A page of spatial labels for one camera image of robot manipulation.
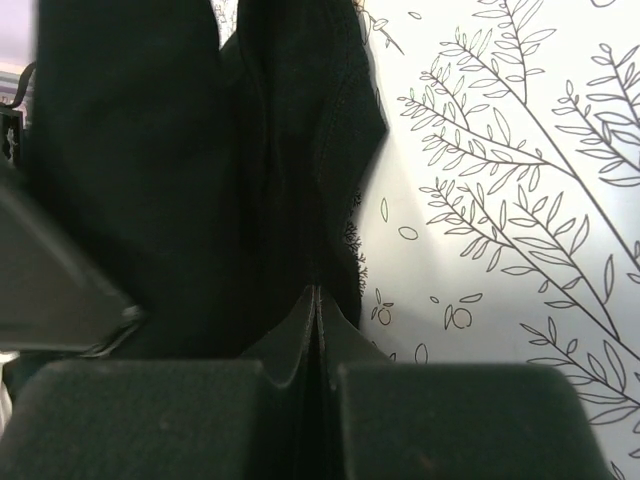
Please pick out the black t shirt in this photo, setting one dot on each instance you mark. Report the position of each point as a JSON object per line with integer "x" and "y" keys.
{"x": 211, "y": 180}

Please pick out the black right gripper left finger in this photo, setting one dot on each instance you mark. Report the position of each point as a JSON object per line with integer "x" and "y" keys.
{"x": 223, "y": 419}

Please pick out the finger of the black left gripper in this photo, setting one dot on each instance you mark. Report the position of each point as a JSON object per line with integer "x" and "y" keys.
{"x": 53, "y": 297}

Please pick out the floral patterned table mat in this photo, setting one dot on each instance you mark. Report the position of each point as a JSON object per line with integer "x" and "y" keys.
{"x": 500, "y": 221}

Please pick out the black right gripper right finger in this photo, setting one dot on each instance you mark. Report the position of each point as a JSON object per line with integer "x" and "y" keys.
{"x": 389, "y": 420}

